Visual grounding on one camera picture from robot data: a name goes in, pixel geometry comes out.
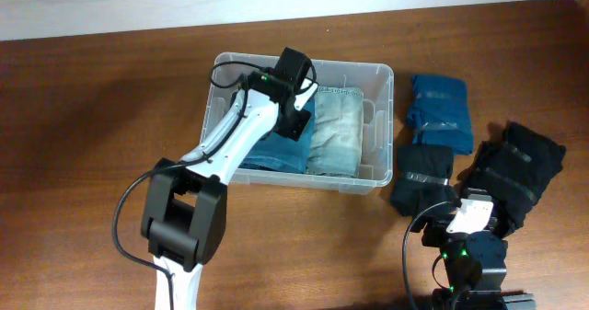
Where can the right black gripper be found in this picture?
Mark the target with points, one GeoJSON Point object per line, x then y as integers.
{"type": "Point", "coordinates": [433, 236]}

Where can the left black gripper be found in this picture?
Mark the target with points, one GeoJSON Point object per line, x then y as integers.
{"type": "Point", "coordinates": [298, 127]}

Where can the dark blue jeans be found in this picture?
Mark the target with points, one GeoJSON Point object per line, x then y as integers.
{"type": "Point", "coordinates": [280, 154]}

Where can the light blue jeans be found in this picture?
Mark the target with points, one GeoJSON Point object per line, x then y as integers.
{"type": "Point", "coordinates": [336, 142]}

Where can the small black cloth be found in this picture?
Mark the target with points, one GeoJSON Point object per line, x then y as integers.
{"type": "Point", "coordinates": [424, 172]}

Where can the large black cloth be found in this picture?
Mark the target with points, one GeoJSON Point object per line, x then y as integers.
{"type": "Point", "coordinates": [515, 171]}

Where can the teal cloth with tape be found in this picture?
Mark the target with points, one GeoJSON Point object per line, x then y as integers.
{"type": "Point", "coordinates": [439, 113]}

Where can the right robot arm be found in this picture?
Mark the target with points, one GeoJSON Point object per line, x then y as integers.
{"type": "Point", "coordinates": [473, 254]}

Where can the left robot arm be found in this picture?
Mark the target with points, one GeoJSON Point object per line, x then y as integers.
{"type": "Point", "coordinates": [184, 215]}

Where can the clear plastic storage bin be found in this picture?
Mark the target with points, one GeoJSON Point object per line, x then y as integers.
{"type": "Point", "coordinates": [377, 83]}

